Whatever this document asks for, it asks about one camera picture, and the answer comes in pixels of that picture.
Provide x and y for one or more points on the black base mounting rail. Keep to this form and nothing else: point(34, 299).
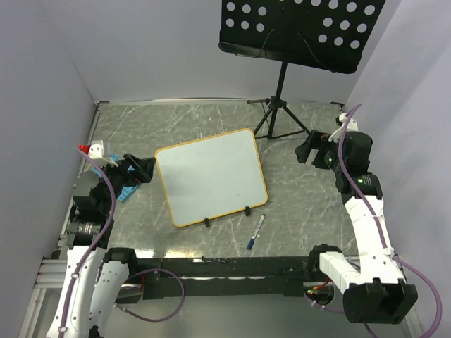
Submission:
point(288, 276)

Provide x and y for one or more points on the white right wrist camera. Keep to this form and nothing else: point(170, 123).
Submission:
point(351, 123)

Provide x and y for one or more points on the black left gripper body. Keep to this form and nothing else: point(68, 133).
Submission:
point(118, 177)

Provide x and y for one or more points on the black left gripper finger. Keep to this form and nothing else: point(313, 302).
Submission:
point(140, 178)
point(143, 165)

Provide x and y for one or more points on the blue studded building plate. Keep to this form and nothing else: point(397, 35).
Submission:
point(127, 191)

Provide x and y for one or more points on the yellow framed whiteboard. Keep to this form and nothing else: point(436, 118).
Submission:
point(211, 177)

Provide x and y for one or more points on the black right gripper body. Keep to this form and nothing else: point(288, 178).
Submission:
point(332, 147)

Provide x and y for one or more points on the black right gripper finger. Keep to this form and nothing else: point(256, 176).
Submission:
point(319, 160)
point(312, 142)

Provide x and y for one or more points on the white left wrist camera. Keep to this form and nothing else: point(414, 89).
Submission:
point(100, 152)

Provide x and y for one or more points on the black perforated music stand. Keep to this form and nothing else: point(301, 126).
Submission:
point(326, 35)

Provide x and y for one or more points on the white blue whiteboard marker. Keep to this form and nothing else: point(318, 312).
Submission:
point(256, 232)

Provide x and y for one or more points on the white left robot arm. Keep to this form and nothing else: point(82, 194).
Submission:
point(95, 273)

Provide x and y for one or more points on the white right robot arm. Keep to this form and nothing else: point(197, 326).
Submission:
point(376, 292)

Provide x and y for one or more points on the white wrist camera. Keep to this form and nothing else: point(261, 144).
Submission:
point(351, 123)
point(100, 152)

